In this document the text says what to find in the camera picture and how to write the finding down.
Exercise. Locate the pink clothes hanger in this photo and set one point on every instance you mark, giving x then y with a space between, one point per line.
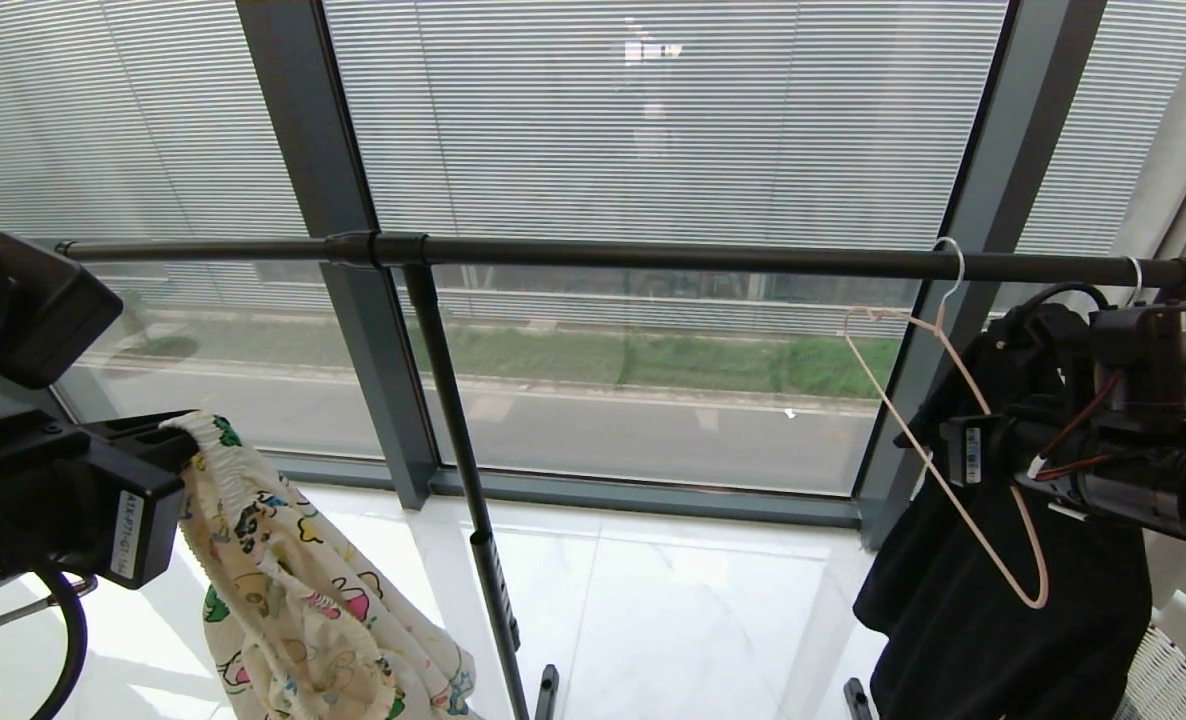
1136 280
1038 580

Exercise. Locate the cream printed garment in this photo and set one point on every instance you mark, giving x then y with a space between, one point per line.
293 610

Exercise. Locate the black clothes rack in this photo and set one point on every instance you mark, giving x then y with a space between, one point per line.
653 253

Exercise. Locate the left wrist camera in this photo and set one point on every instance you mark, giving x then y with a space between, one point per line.
43 310

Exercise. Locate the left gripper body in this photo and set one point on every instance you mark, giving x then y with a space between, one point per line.
43 500

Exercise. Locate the black garment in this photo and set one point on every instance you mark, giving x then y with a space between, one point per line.
973 640

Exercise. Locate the white laundry basket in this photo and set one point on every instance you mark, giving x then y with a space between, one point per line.
1173 690

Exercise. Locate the window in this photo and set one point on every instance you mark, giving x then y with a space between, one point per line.
653 120

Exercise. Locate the beige curtain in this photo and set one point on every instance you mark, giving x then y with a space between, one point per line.
1183 150

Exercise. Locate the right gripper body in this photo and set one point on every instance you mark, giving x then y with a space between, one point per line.
1153 485

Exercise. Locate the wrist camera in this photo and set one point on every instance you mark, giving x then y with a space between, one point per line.
1038 350
43 310

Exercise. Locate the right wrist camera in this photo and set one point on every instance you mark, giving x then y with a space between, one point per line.
1038 350

